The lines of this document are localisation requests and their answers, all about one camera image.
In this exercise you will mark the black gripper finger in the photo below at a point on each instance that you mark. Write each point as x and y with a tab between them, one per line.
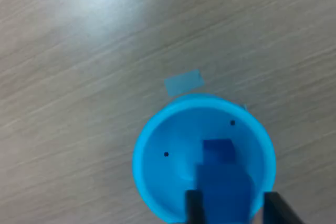
195	208
278	211

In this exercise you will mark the blue cube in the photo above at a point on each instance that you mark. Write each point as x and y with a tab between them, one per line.
218	151
225	195

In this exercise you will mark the blue plastic bin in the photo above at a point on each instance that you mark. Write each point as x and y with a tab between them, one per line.
162	182

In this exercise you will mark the light blue tape piece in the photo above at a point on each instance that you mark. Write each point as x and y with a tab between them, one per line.
183	82

